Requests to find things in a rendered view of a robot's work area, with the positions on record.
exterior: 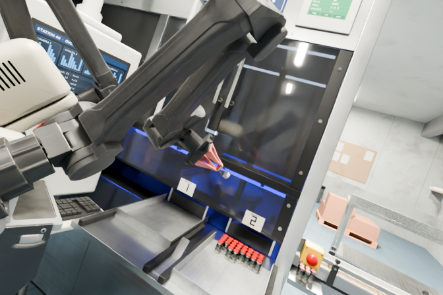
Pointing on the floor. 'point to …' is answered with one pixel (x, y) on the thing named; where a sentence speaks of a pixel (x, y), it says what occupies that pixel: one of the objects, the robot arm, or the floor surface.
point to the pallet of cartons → (329, 217)
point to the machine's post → (335, 126)
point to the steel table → (404, 281)
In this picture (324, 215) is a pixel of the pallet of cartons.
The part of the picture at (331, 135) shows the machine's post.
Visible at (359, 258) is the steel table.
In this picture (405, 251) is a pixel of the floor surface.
